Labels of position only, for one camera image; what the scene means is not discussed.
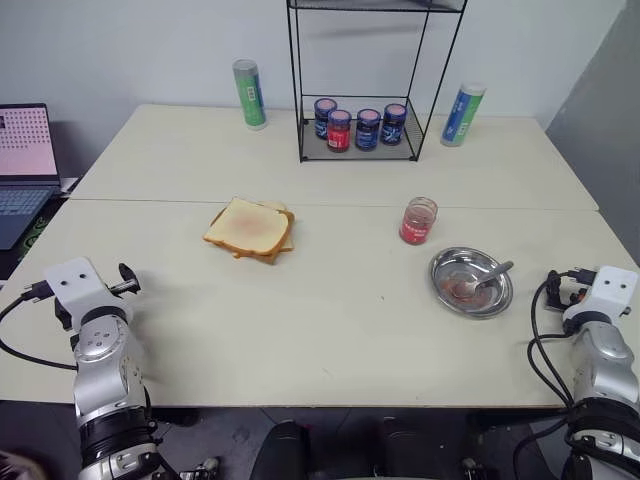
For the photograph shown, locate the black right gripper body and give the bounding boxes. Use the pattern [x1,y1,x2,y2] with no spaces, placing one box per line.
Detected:
[555,272,590,314]

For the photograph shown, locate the white bread slice sandwich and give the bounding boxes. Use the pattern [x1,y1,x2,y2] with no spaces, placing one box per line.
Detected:
[201,196,293,257]

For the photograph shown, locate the open red jam jar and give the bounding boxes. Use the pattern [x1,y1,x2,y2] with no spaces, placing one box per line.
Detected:
[398,195,440,247]

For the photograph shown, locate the plain bread slice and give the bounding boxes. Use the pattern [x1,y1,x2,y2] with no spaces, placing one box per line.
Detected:
[217,209,297,267]

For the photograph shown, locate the blue label jam jar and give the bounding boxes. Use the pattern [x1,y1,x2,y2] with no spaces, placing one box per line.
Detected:
[381,102,407,147]
[354,107,382,152]
[312,97,339,142]

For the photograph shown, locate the red label jam jar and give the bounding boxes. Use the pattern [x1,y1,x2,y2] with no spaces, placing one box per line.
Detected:
[326,108,353,153]

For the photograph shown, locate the round metal plate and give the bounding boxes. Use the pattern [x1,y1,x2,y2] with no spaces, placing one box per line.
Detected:
[430,245,516,320]

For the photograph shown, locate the metal spoon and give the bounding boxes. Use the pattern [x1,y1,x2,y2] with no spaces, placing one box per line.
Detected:
[452,260,516,302]

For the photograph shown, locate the black green patterned mat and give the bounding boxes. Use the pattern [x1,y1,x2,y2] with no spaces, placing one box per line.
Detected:
[13,191,62,265]

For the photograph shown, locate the open laptop computer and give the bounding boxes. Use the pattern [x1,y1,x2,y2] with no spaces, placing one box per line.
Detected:
[0,102,65,252]

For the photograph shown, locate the blue green cylindrical can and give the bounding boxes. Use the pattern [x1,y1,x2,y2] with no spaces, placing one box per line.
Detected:
[439,82,488,149]

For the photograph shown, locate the dark rounded shape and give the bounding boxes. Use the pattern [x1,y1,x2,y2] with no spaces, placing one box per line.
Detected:
[248,418,314,480]

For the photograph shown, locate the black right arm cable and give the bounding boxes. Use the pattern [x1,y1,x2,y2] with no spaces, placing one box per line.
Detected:
[528,269,597,417]

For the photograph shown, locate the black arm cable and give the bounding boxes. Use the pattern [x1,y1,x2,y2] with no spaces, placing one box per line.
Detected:
[528,269,597,417]
[0,281,80,372]

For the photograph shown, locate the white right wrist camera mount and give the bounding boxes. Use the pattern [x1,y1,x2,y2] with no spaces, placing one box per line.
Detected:
[561,265,640,327]

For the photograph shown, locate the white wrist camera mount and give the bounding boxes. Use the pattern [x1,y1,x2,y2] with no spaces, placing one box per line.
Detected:
[42,257,125,322]
[561,265,640,327]

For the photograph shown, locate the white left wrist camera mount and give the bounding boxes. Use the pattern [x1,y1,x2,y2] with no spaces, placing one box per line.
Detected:
[42,257,125,322]

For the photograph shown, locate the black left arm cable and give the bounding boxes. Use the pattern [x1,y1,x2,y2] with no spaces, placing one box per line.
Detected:
[0,281,80,372]

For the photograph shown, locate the black wire shelf rack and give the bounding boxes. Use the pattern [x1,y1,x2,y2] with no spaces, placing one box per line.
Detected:
[285,0,470,164]

